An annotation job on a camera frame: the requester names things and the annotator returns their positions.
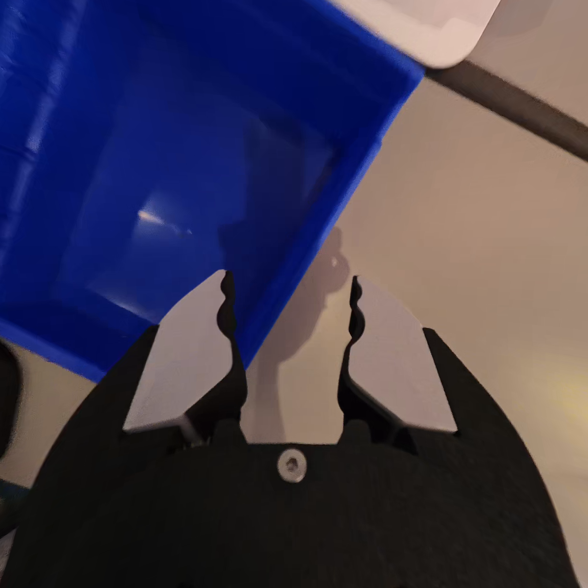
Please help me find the blue plastic bin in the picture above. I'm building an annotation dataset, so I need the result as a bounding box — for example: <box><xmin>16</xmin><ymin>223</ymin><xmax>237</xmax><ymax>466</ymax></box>
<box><xmin>0</xmin><ymin>0</ymin><xmax>425</xmax><ymax>383</ymax></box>

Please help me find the white mount plate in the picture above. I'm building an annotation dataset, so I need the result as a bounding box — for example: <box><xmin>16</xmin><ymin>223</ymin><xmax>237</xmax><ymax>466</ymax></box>
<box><xmin>331</xmin><ymin>0</ymin><xmax>502</xmax><ymax>70</ymax></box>

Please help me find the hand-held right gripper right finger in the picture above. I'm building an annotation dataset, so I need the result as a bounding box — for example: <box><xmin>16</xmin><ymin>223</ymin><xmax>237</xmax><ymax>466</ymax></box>
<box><xmin>337</xmin><ymin>274</ymin><xmax>458</xmax><ymax>443</ymax></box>

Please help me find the black flat mat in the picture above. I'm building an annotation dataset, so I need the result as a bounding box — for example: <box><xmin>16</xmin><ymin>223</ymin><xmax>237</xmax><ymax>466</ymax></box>
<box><xmin>426</xmin><ymin>60</ymin><xmax>588</xmax><ymax>162</ymax></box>

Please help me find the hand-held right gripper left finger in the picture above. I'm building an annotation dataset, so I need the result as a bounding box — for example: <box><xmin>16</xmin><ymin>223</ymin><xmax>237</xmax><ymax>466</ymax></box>
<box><xmin>123</xmin><ymin>269</ymin><xmax>249</xmax><ymax>442</ymax></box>

